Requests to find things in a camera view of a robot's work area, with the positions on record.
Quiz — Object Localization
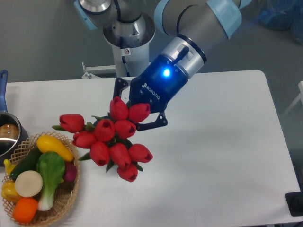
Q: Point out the yellow banana tip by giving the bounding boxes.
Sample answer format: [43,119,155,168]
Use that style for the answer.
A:
[3,159,16,176]

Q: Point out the purple radish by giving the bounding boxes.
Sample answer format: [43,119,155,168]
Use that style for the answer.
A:
[63,162,77,182]

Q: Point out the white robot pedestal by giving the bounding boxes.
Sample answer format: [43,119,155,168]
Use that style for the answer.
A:
[81,13,157,80]

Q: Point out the green cucumber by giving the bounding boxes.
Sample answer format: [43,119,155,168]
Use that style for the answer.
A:
[10,147,42,181]

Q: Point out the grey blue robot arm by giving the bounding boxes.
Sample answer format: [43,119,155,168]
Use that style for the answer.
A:
[74,0,249,131]

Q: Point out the green bok choy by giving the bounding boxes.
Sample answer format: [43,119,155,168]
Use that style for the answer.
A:
[36,151,65,211]

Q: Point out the blue plastic bag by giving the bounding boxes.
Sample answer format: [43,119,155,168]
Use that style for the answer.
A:
[257,0,303,45]

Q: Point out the woven wicker basket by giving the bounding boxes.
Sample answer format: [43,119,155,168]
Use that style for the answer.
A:
[0,132,80,227]

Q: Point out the black device at edge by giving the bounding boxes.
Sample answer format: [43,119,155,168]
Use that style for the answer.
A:
[285,192,303,217]

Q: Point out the blue handled saucepan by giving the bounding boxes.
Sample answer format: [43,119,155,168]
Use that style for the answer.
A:
[0,70,28,167]

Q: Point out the cream round slice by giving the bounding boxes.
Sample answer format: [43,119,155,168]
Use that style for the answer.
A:
[15,170,43,197]

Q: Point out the yellow squash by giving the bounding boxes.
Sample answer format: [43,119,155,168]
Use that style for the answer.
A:
[36,135,74,162]

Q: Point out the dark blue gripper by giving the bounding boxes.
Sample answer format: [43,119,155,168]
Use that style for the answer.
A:
[112,54,188,131]

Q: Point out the white frame at right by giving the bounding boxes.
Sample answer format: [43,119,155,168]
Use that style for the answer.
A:
[282,81,303,117]

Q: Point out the orange fruit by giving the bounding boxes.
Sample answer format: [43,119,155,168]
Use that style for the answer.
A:
[13,197,38,224]

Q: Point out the yellow bell pepper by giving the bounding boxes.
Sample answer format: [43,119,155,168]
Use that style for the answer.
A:
[1,180,22,203]

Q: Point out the red tulip bouquet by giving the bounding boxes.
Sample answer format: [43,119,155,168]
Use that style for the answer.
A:
[52,96,153,182]

